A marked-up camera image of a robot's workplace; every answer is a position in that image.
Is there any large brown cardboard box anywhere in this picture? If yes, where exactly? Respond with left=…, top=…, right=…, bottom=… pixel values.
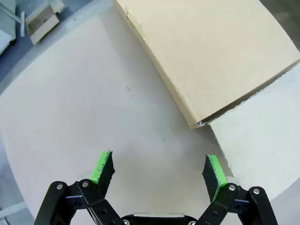
left=112, top=0, right=300, bottom=200

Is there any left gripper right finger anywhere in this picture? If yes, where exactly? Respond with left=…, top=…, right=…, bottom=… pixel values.
left=196, top=154, right=278, bottom=225

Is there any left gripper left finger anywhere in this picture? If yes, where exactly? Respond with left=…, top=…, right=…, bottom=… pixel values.
left=34, top=150, right=122, bottom=225

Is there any small open cardboard box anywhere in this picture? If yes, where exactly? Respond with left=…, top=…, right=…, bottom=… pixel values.
left=25, top=0, right=66, bottom=45

